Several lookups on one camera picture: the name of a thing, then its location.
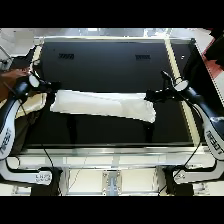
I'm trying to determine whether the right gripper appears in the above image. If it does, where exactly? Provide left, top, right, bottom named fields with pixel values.
left=144, top=87, right=176, bottom=104

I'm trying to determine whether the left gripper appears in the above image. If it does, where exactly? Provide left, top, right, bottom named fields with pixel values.
left=39, top=80, right=63, bottom=95

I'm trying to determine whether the white garment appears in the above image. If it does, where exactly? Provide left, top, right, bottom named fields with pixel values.
left=49, top=89, right=157, bottom=124

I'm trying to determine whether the beige garment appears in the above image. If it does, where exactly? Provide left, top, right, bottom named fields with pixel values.
left=0, top=92, right=48, bottom=118

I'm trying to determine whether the dark brown garment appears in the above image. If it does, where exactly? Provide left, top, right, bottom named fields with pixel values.
left=9, top=111, right=42, bottom=154

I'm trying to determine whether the black garment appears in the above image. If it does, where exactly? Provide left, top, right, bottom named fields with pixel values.
left=203, top=29, right=224, bottom=68

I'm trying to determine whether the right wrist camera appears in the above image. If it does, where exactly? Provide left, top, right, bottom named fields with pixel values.
left=160, top=69, right=175, bottom=88

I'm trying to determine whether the black cable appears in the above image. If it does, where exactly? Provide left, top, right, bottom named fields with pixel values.
left=18, top=98, right=56, bottom=172
left=157, top=138, right=203, bottom=196

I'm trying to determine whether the silver frame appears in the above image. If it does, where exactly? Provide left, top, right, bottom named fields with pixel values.
left=6, top=35, right=224, bottom=196

